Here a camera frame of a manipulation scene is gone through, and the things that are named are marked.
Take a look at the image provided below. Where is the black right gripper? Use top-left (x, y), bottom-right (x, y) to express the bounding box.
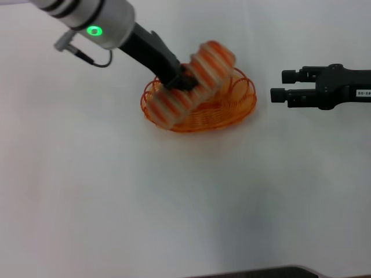
top-left (270, 63), bottom-right (371, 111)

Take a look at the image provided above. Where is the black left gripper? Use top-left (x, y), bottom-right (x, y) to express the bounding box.
top-left (118, 22), bottom-right (198, 93)

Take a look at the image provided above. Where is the orange striped bread toy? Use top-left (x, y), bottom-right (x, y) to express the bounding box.
top-left (147, 40), bottom-right (236, 131)

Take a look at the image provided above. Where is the orange wicker basket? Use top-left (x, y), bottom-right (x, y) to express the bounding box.
top-left (140, 67), bottom-right (258, 134)

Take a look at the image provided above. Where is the dark robot torso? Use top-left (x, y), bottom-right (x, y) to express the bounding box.
top-left (185, 265), bottom-right (323, 278)

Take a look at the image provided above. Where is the dark left gripper cable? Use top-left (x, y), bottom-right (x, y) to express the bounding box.
top-left (53, 31), bottom-right (113, 69)

